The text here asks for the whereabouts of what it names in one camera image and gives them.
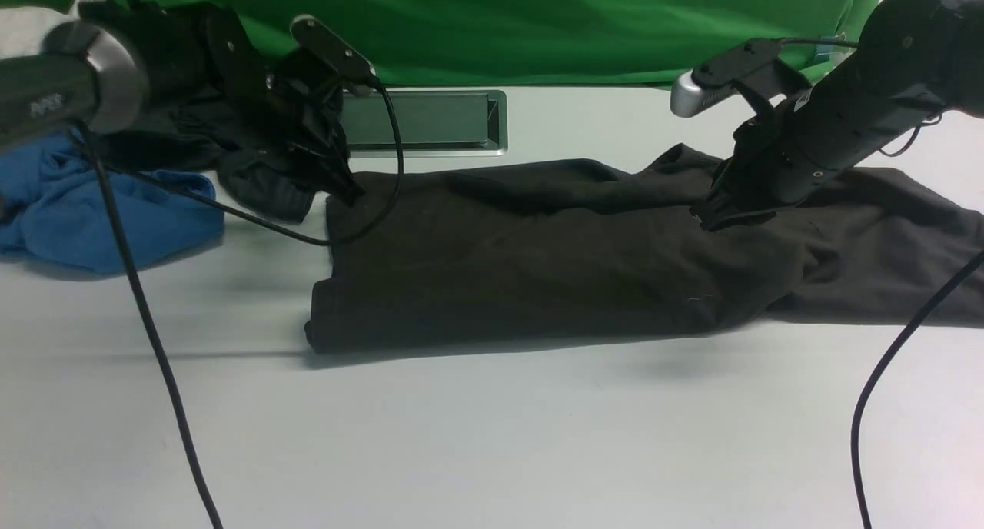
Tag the blue binder clip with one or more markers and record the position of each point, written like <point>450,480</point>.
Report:
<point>834,48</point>

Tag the black gripper at collar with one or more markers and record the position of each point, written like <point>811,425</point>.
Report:
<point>772,169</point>

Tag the green backdrop cloth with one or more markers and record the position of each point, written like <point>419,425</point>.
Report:
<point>546,42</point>

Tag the silver-edged wrist camera at collar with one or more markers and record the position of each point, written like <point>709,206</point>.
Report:
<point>753,70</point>

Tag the black robot arm with PiPER label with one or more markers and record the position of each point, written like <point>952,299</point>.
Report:
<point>109,69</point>

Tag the silver-edged wrist camera near pile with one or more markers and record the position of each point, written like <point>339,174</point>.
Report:
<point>345,65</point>

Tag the black gripper near pile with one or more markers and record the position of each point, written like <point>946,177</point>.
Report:
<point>289,105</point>

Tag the white crumpled garment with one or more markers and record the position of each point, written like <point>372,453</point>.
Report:
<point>23,28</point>

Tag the recessed metal table hatch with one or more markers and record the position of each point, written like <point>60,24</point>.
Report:
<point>433,123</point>

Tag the black robot arm at collar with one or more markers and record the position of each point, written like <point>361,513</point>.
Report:
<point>915,59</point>

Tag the dark teal crumpled garment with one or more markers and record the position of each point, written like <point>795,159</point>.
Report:
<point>203,136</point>

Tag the blue crumpled garment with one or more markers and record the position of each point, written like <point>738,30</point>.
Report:
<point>53,211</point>

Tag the dark gray long-sleeve shirt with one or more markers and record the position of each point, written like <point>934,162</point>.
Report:
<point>574,249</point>

